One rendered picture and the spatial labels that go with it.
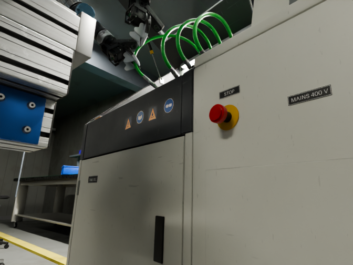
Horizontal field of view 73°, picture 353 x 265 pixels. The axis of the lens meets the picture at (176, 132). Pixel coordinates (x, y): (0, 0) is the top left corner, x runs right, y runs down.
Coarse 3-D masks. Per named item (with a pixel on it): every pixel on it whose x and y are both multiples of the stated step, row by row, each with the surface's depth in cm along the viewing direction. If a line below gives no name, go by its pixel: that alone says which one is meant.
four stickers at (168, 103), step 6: (168, 102) 63; (150, 108) 70; (156, 108) 67; (168, 108) 63; (138, 114) 74; (150, 114) 69; (156, 114) 67; (126, 120) 79; (138, 120) 73; (150, 120) 68; (126, 126) 79
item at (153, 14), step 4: (148, 8) 100; (152, 12) 101; (152, 16) 101; (156, 16) 102; (152, 20) 103; (156, 20) 102; (152, 24) 104; (156, 24) 103; (160, 24) 103; (156, 28) 104; (160, 28) 104; (156, 32) 107
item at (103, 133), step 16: (176, 80) 63; (144, 96) 73; (160, 96) 67; (176, 96) 61; (112, 112) 89; (128, 112) 80; (144, 112) 72; (160, 112) 65; (176, 112) 60; (96, 128) 98; (112, 128) 86; (144, 128) 70; (160, 128) 64; (176, 128) 59; (96, 144) 95; (112, 144) 84; (128, 144) 75; (144, 144) 70
